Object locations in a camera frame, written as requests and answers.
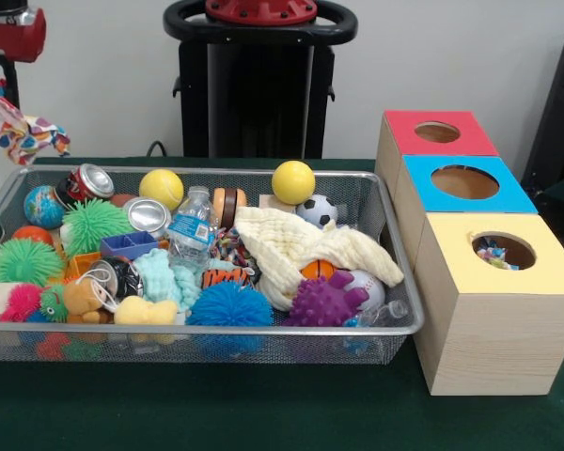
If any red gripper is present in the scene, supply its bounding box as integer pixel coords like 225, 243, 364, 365
0, 7, 47, 114

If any multicoloured patterned cloth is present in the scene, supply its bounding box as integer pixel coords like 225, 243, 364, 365
475, 236, 521, 272
0, 80, 71, 166

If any clear mesh bin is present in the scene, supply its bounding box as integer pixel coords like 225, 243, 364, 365
0, 163, 426, 366

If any wooden box with three holes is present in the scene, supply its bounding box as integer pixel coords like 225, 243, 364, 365
374, 110, 564, 397

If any red drink can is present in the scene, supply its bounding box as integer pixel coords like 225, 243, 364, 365
55, 163, 117, 210

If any green spiky ball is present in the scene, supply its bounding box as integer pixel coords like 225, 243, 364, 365
61, 197, 137, 258
0, 237, 66, 288

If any yellow tennis-seam ball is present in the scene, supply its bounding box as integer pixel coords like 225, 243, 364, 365
138, 168, 185, 211

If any silver drink can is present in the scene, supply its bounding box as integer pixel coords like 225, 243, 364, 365
121, 195, 174, 241

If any smooth yellow ball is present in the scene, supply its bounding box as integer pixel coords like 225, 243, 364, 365
271, 160, 317, 206

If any blue spiky ball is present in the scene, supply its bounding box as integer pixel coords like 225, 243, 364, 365
185, 280, 274, 328

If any small soccer ball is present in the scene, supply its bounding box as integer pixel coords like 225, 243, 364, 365
295, 194, 339, 230

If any cream waffle cloth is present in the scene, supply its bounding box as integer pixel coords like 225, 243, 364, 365
234, 206, 405, 312

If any purple spiky toy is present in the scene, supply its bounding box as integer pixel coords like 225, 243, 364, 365
281, 270, 370, 329

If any dark green tablecloth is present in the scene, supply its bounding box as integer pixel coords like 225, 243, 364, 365
0, 156, 564, 451

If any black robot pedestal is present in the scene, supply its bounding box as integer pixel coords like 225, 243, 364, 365
163, 0, 358, 160

